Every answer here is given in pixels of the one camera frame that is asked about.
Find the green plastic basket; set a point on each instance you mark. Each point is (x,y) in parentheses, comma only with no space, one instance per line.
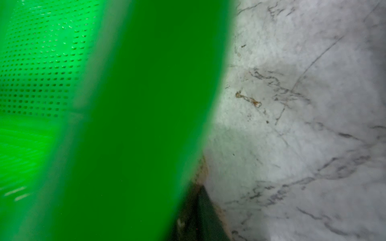
(104,109)

